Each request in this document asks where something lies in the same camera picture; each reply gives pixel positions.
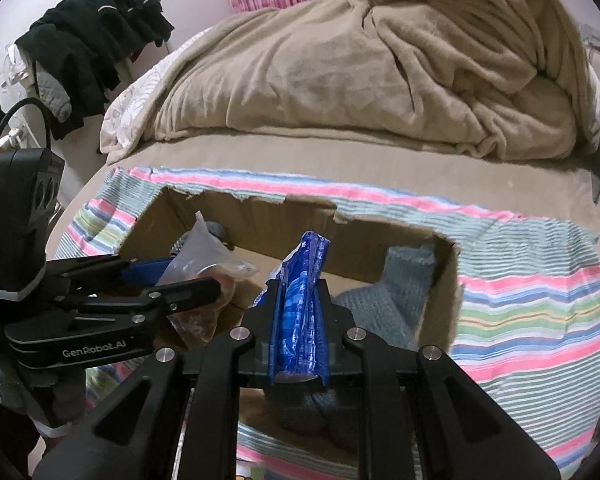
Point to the small grey object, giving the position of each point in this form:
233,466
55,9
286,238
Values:
215,232

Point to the white patterned quilt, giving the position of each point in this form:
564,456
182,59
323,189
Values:
130,105

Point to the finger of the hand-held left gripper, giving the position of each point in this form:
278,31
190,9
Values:
145,271
190,292

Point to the pile of black clothes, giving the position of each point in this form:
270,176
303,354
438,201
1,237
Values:
80,35

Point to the blue plastic packet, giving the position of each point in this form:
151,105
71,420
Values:
300,320

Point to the striped towel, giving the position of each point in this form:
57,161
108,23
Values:
520,310

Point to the clear plastic bag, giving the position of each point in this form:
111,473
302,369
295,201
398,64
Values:
205,260

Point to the cardboard box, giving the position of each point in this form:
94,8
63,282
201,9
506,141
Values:
280,227

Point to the grey knitted garment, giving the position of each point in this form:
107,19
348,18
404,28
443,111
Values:
375,310

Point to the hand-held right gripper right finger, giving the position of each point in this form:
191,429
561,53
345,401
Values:
330,320

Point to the bed with beige sheet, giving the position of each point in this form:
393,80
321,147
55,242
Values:
330,157

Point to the beige fleece blanket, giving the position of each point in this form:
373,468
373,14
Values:
380,60

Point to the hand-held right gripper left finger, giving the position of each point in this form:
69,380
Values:
266,320

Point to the white clothes rack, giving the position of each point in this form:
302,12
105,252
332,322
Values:
12,67

